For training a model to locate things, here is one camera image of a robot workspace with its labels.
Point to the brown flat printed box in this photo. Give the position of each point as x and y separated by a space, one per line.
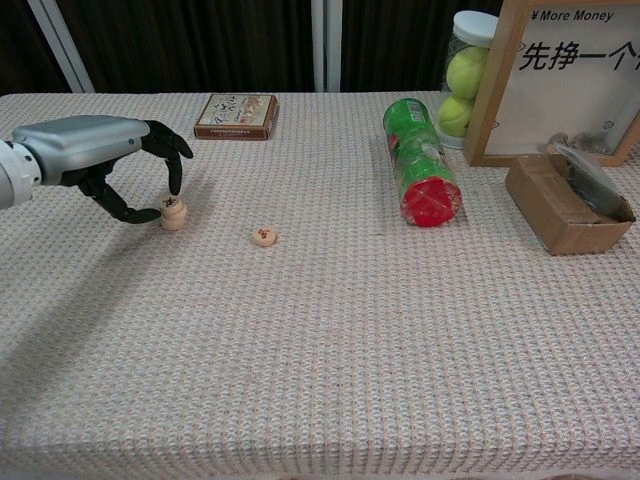
235 116

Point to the wooden frame money box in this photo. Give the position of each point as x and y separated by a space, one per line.
560 100

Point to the clear tube white lid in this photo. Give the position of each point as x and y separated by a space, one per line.
475 27

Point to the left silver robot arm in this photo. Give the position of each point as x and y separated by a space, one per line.
15 175

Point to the black curtain panel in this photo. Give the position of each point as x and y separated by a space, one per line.
200 45
395 45
20 45

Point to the white aluminium frame post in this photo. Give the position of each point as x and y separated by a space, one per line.
325 45
62 47

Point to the green chips can red lid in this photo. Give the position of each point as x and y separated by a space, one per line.
420 155

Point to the yellow-green tennis ball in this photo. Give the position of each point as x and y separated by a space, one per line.
466 72
454 116

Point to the open brown cardboard box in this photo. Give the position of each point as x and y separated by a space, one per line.
550 205

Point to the beige woven tablecloth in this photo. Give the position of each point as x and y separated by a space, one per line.
350 325

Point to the dark item in plastic bag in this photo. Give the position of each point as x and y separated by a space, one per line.
592 185

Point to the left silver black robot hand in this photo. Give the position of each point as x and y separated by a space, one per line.
80 145

